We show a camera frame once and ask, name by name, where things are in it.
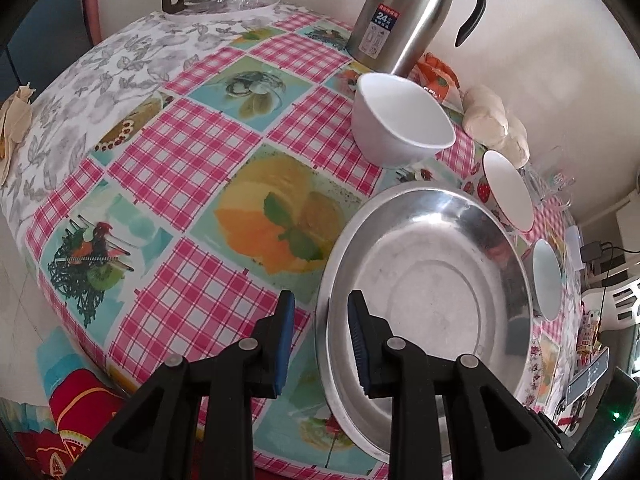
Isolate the white plastic container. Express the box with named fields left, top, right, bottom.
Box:
left=565, top=226, right=584, bottom=272

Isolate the small toy bottle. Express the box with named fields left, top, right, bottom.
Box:
left=575, top=310, right=601, bottom=367

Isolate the black cable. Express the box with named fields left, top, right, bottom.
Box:
left=599, top=241, right=640, bottom=311

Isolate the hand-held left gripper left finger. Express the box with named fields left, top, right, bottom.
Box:
left=65, top=290, right=296, bottom=480

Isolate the orange snack packet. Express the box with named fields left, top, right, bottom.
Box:
left=410, top=51, right=463, bottom=111

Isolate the stainless steel thermos jug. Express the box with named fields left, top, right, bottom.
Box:
left=346, top=0, right=487, bottom=78

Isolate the small white bowl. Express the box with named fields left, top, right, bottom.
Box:
left=481, top=150, right=536, bottom=233
left=531, top=239, right=565, bottom=322

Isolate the white serving tray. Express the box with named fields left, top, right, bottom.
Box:
left=165, top=0, right=284, bottom=24

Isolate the pink pole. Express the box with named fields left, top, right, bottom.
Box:
left=82, top=0, right=104, bottom=46

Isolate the white plastic basket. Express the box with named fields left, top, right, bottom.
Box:
left=582, top=277, right=640, bottom=332

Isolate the beige cloth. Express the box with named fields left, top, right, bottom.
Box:
left=0, top=85, right=37, bottom=186

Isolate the red patterned cloth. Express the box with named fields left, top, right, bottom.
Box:
left=10, top=367, right=132, bottom=480

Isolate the pink checked tablecloth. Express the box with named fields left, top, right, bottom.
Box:
left=25, top=4, right=576, bottom=480

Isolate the black charger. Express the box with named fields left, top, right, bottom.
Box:
left=582, top=241, right=609, bottom=264

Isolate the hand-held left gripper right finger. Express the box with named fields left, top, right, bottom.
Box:
left=347, top=290, right=597, bottom=480

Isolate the bag of steamed buns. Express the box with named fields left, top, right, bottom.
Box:
left=461, top=85, right=530, bottom=168

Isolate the smartphone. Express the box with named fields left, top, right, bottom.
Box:
left=567, top=347, right=611, bottom=406

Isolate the large white bowl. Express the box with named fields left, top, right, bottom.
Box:
left=351, top=73, right=457, bottom=168

